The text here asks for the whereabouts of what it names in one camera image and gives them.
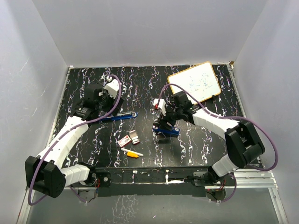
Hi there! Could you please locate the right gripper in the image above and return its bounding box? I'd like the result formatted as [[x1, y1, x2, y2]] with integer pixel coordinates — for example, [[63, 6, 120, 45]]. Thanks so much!
[[157, 105, 182, 131]]

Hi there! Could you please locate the staple tray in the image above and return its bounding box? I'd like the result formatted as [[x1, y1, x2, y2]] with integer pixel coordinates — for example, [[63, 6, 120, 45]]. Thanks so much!
[[128, 130, 140, 145]]

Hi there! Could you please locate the red white staple box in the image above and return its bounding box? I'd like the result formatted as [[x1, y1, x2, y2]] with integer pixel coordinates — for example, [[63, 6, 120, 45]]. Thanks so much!
[[118, 135, 131, 147]]

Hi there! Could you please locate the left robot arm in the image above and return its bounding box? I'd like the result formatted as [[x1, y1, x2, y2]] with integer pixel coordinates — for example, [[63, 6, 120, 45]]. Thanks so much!
[[25, 78, 121, 198]]

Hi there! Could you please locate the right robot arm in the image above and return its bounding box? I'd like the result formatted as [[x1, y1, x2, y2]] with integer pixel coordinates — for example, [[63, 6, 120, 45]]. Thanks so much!
[[153, 91, 265, 185]]

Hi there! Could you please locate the white marker pen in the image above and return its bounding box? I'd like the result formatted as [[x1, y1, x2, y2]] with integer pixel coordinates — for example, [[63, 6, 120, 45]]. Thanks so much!
[[121, 148, 144, 157]]

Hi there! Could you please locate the yellow marker cap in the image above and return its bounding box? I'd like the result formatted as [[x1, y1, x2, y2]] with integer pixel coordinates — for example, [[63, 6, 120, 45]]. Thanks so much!
[[127, 152, 139, 158]]

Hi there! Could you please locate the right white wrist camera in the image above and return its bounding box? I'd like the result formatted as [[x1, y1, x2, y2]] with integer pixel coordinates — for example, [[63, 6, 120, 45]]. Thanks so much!
[[153, 98, 166, 116]]

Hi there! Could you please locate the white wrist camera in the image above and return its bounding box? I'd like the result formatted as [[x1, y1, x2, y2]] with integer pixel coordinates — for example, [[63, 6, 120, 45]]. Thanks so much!
[[153, 98, 166, 116], [104, 77, 120, 99]]

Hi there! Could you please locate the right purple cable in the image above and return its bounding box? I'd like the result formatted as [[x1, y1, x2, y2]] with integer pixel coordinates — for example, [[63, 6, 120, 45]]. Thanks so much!
[[157, 84, 279, 203]]

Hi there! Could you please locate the purple cable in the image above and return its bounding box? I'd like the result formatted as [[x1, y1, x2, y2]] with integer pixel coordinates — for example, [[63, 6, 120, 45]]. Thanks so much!
[[157, 84, 279, 203], [28, 74, 122, 206]]

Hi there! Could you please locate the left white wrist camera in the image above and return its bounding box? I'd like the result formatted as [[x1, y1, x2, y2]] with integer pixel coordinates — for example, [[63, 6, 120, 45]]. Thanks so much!
[[104, 77, 120, 99]]

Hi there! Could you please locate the small whiteboard orange frame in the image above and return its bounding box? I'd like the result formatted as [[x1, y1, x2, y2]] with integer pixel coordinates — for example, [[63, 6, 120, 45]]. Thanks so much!
[[167, 61, 221, 104]]

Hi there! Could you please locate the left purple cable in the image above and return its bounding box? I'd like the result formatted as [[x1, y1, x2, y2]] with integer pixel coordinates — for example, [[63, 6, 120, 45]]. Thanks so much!
[[28, 74, 122, 206]]

